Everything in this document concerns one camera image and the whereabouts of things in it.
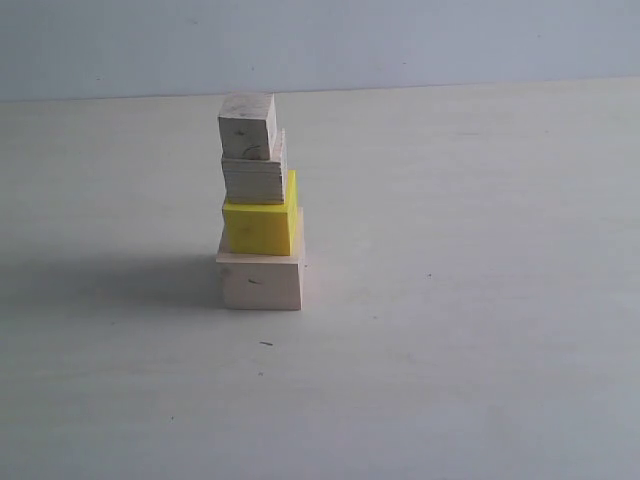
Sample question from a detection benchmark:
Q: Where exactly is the yellow foam cube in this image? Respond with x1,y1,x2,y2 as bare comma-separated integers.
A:
222,170,299,256

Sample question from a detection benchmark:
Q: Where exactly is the small wooden cube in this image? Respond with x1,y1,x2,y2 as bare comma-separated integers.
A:
218,92,277,160

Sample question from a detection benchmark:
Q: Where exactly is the medium wooden cube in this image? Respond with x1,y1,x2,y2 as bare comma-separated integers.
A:
221,129,288,205

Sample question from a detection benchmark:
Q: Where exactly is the large wooden cube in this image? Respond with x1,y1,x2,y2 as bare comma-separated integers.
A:
216,207,306,311

